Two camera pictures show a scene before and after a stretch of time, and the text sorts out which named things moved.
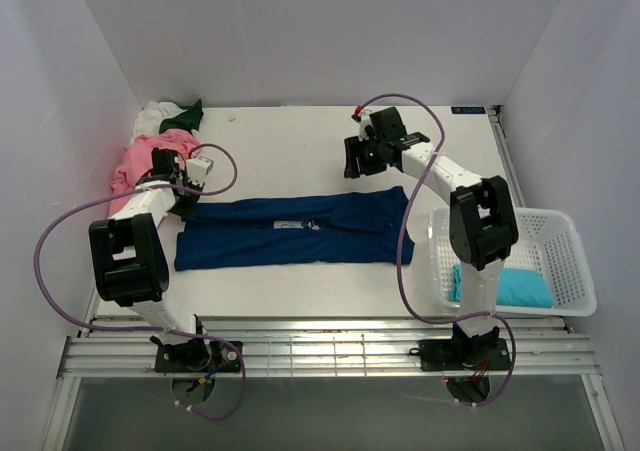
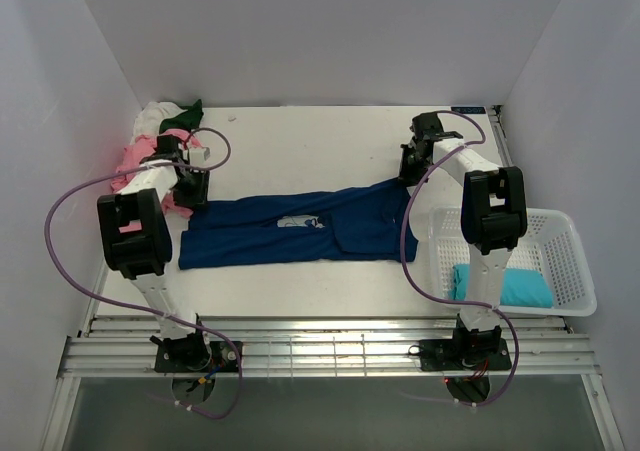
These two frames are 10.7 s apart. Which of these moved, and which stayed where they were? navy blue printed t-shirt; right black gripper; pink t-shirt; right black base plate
Moved: right black gripper
Stayed: navy blue printed t-shirt; right black base plate; pink t-shirt
